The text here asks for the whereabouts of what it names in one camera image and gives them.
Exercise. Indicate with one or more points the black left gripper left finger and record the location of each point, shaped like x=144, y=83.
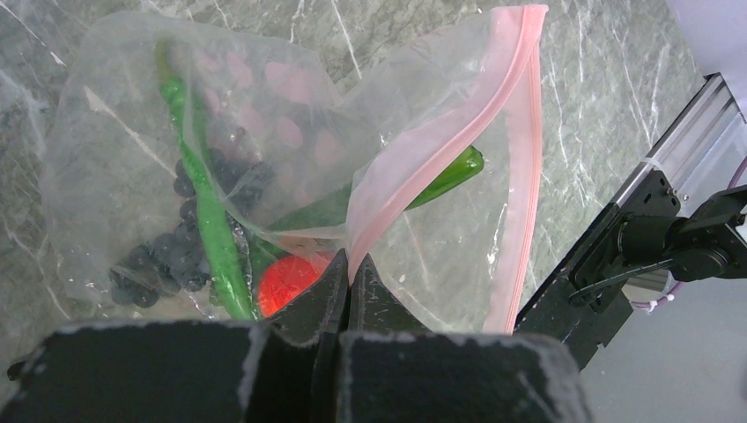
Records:
x=303, y=319

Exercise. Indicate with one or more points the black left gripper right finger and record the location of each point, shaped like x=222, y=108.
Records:
x=373, y=307

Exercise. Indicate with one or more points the red tomato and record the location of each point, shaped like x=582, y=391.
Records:
x=283, y=281

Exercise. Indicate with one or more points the green cucumber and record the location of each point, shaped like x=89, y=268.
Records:
x=360, y=211

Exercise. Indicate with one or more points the black grape bunch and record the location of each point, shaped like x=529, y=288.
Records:
x=175, y=261

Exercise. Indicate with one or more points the clear zip top bag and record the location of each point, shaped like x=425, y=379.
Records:
x=457, y=262

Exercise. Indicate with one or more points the green chili pepper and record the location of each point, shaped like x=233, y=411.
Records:
x=189, y=118

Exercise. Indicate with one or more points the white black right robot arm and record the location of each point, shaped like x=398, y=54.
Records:
x=709, y=244

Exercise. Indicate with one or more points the aluminium frame rail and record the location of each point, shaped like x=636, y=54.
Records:
x=703, y=152

